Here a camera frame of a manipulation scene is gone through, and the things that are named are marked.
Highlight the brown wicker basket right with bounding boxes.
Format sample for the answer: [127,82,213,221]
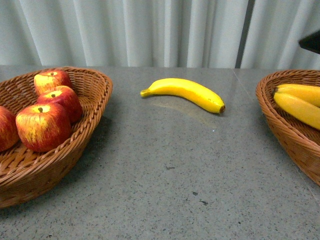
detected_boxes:
[255,69,320,185]

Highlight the red apple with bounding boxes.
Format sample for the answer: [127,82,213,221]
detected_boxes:
[37,85,83,124]
[15,103,72,152]
[33,69,72,96]
[0,106,20,152]

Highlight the white curtain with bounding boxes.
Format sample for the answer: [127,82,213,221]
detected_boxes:
[0,0,320,69]

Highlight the straight yellow banana in basket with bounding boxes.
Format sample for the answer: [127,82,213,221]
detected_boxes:
[273,83,320,107]

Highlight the brown wicker basket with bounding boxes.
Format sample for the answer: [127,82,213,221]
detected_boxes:
[255,69,320,185]
[0,66,113,209]

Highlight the brown wicker basket left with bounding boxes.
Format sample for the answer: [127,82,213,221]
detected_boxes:
[0,66,113,209]

